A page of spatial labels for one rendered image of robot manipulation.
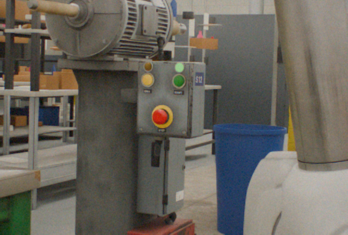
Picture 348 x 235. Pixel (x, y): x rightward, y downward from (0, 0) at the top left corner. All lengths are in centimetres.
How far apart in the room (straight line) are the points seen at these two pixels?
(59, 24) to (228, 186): 277
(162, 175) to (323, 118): 119
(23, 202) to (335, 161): 51
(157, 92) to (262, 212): 79
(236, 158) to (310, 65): 361
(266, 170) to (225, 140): 342
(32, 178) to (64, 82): 457
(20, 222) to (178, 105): 75
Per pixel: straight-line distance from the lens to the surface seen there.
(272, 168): 106
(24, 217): 113
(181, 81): 174
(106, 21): 187
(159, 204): 203
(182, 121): 175
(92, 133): 207
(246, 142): 442
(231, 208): 455
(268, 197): 105
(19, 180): 108
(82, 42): 191
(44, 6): 174
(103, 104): 205
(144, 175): 204
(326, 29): 86
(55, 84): 556
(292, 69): 88
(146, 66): 178
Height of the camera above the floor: 110
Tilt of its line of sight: 3 degrees down
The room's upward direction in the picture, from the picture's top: 2 degrees clockwise
